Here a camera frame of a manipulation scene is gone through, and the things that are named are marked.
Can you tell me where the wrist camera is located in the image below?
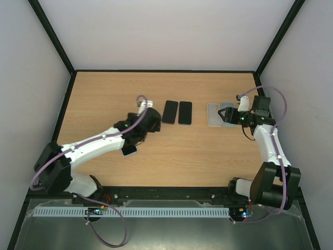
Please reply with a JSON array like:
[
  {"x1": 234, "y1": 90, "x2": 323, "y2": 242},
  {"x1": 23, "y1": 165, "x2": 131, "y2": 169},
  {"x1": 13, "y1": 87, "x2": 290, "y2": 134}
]
[
  {"x1": 236, "y1": 95, "x2": 249, "y2": 112},
  {"x1": 137, "y1": 100, "x2": 153, "y2": 116}
]

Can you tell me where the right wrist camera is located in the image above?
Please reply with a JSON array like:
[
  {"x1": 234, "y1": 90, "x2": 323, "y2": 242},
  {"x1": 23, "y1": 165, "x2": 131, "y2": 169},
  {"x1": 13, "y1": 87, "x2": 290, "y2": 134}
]
[{"x1": 236, "y1": 95, "x2": 249, "y2": 112}]

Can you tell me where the black phone white edge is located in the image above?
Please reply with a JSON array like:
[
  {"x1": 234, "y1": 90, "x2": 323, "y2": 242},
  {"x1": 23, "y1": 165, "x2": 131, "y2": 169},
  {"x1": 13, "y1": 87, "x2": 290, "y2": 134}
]
[{"x1": 161, "y1": 100, "x2": 178, "y2": 124}]

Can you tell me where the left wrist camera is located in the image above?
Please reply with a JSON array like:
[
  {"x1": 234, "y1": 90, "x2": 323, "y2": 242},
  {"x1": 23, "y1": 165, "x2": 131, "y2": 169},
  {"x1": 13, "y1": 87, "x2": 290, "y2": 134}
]
[{"x1": 137, "y1": 100, "x2": 153, "y2": 116}]

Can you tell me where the dark blue phone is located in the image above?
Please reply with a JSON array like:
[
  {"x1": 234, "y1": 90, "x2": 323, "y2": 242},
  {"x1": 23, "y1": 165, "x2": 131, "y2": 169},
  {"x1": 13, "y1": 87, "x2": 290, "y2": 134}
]
[{"x1": 178, "y1": 101, "x2": 193, "y2": 125}]

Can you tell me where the white slotted cable duct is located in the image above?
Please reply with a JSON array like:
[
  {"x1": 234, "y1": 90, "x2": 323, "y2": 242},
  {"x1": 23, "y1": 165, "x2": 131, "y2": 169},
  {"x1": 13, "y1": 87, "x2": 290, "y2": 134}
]
[{"x1": 29, "y1": 207, "x2": 229, "y2": 218}]

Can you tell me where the left controller board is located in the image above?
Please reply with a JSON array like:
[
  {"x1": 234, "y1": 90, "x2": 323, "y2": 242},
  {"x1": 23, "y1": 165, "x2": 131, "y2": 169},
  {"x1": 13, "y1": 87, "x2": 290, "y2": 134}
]
[{"x1": 84, "y1": 206, "x2": 108, "y2": 216}]

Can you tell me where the controller board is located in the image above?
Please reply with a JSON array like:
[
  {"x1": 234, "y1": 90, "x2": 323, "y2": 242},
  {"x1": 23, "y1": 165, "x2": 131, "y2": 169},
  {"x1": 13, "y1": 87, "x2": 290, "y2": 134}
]
[
  {"x1": 235, "y1": 207, "x2": 254, "y2": 218},
  {"x1": 84, "y1": 206, "x2": 108, "y2": 216}
]

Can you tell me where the beige phone case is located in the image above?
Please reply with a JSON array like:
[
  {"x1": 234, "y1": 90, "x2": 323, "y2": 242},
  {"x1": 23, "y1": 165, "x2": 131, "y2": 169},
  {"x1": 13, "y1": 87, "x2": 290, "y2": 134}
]
[{"x1": 207, "y1": 103, "x2": 222, "y2": 127}]

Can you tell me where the right controller board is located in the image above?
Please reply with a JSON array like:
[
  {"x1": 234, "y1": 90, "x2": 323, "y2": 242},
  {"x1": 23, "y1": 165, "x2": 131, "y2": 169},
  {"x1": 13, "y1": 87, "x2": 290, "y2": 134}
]
[{"x1": 235, "y1": 207, "x2": 254, "y2": 218}]

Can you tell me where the black mounting rail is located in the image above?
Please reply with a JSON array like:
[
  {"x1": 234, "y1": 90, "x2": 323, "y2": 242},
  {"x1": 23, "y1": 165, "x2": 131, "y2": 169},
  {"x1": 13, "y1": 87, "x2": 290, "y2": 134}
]
[{"x1": 71, "y1": 186, "x2": 258, "y2": 205}]

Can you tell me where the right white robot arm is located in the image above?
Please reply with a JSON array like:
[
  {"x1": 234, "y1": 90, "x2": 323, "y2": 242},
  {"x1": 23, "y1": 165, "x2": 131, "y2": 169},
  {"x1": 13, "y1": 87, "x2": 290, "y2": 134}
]
[{"x1": 217, "y1": 95, "x2": 301, "y2": 214}]

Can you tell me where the black aluminium frame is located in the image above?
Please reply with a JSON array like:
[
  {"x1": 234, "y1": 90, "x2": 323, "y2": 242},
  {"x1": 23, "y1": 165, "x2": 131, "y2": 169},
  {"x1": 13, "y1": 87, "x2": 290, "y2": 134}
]
[{"x1": 8, "y1": 0, "x2": 320, "y2": 249}]

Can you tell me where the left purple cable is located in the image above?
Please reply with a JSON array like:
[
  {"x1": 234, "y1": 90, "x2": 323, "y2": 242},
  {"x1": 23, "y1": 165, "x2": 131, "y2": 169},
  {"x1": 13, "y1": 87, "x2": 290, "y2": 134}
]
[{"x1": 30, "y1": 95, "x2": 154, "y2": 247}]

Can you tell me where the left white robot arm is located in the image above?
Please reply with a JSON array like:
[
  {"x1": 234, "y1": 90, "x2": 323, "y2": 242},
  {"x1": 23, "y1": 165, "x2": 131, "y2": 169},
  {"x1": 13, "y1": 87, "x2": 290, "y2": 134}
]
[{"x1": 30, "y1": 107, "x2": 161, "y2": 197}]

